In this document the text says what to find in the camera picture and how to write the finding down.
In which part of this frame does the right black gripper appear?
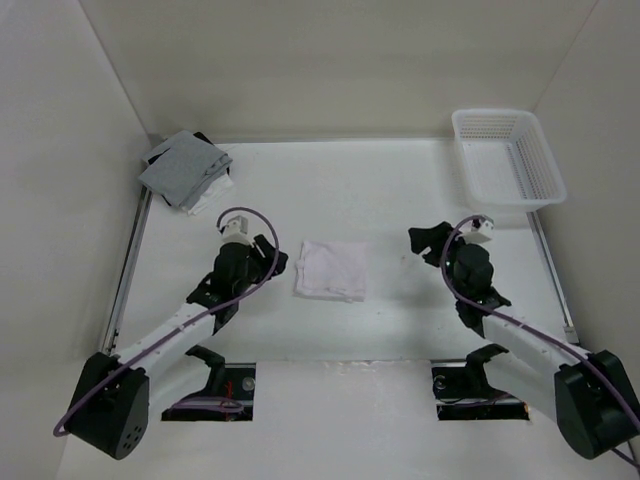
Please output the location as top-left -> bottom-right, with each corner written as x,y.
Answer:
407,222 -> 475,300

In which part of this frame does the white tank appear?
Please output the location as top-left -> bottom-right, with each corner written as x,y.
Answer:
185,174 -> 234,216
294,240 -> 368,302

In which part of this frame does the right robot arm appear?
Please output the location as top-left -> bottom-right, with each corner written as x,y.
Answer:
408,215 -> 639,460

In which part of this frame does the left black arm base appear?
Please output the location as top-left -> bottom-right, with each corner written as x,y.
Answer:
161,346 -> 257,422

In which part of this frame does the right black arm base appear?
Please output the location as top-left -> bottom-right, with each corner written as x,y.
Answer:
431,344 -> 530,421

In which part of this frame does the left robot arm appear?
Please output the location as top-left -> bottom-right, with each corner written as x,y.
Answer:
54,235 -> 288,460

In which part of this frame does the folded white tank top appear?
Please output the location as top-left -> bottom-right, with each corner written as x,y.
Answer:
185,174 -> 234,216

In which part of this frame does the folded grey tank top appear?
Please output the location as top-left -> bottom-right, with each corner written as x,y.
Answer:
138,130 -> 233,211

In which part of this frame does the white plastic basket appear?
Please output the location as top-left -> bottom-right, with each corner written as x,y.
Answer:
451,108 -> 567,214

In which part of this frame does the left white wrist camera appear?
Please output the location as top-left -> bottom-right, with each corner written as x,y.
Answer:
220,215 -> 251,245

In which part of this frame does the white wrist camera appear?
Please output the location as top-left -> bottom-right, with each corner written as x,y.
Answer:
463,217 -> 495,244
220,215 -> 251,245

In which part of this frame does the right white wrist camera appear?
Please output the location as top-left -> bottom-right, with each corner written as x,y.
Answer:
463,217 -> 495,244

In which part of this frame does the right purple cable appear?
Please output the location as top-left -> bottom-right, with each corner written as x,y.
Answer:
440,214 -> 640,469

